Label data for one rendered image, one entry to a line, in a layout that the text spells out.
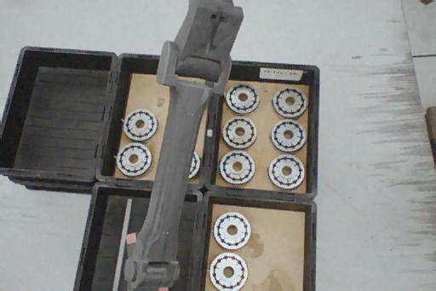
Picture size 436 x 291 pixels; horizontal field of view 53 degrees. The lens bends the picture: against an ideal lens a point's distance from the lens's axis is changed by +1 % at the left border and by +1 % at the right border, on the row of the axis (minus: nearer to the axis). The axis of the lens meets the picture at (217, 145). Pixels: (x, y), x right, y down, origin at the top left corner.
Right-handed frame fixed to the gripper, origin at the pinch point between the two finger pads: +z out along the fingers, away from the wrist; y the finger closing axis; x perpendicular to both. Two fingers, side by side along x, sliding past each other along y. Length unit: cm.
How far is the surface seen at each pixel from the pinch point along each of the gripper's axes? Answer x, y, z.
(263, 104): 40, -38, 23
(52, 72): -23, -64, 30
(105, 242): -13.7, -7.4, 21.4
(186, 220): 9.9, -8.1, 20.4
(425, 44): 151, -74, 107
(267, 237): 31.0, 1.4, 17.8
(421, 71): 143, -60, 105
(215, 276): 14.3, 8.1, 14.7
